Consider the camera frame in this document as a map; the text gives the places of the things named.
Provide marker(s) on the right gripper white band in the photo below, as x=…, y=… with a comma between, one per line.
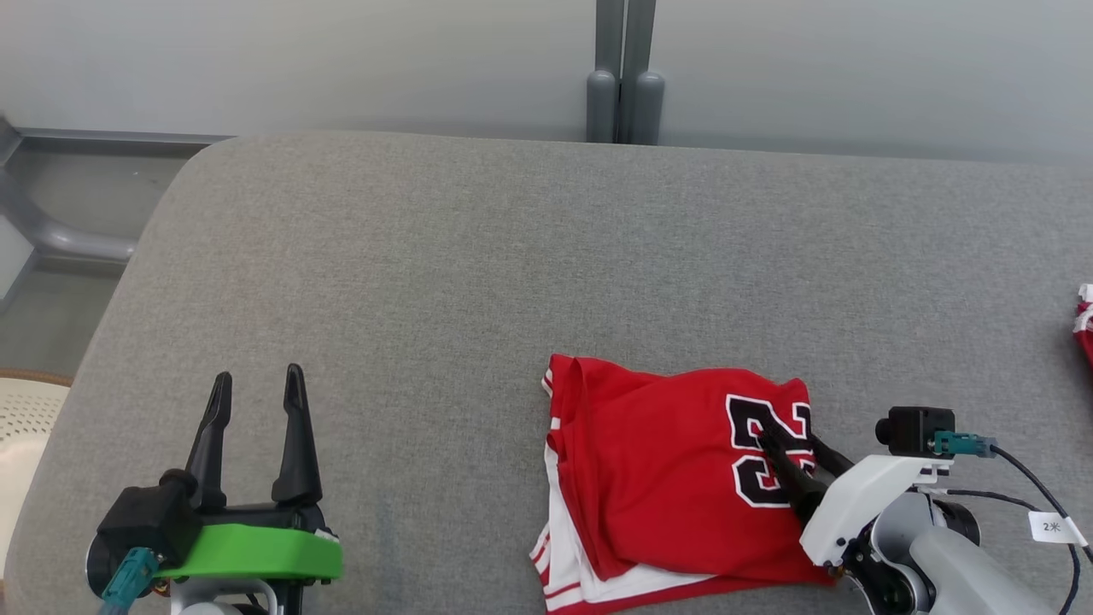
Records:
x=862, y=500

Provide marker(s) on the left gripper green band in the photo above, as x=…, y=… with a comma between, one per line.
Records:
x=256, y=551

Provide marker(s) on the red and white basketball jersey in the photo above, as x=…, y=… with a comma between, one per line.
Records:
x=649, y=461

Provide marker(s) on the red shorts with white trim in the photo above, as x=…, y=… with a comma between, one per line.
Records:
x=1086, y=333

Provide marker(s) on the cream perforated laundry basket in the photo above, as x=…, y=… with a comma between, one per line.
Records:
x=26, y=427

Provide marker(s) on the grey curved metal pipe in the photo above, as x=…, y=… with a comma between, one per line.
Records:
x=68, y=242

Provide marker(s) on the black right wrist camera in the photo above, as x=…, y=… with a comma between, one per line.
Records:
x=918, y=431

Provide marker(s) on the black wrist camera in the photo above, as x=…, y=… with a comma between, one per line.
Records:
x=918, y=431
x=145, y=521

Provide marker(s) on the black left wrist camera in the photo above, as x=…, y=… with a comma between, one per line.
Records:
x=145, y=521

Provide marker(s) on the dark grey wall rail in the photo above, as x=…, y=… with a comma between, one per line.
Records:
x=128, y=136

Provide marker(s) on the grey metal double post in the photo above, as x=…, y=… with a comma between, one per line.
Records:
x=625, y=85

